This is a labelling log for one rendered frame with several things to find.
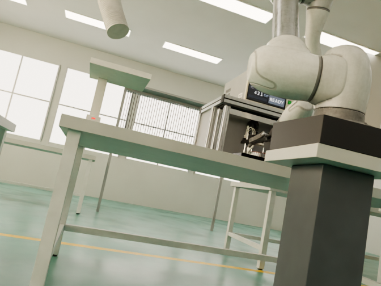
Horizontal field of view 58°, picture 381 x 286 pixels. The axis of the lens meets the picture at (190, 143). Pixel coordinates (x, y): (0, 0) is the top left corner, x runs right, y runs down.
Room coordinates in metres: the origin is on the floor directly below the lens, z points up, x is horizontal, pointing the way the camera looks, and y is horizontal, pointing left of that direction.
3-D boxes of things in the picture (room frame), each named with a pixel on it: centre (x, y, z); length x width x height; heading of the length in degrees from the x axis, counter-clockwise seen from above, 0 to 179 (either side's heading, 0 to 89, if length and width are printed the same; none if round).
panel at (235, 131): (2.09, -0.42, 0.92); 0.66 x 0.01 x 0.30; 105
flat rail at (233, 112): (1.94, -0.46, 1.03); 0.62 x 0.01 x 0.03; 105
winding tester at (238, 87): (2.15, -0.41, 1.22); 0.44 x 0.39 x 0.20; 105
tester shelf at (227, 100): (2.15, -0.40, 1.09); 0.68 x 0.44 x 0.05; 105
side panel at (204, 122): (2.14, -0.07, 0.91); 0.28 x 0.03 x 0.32; 15
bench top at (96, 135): (2.08, -0.42, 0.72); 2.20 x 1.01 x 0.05; 105
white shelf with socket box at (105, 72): (2.16, 0.54, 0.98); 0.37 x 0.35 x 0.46; 105
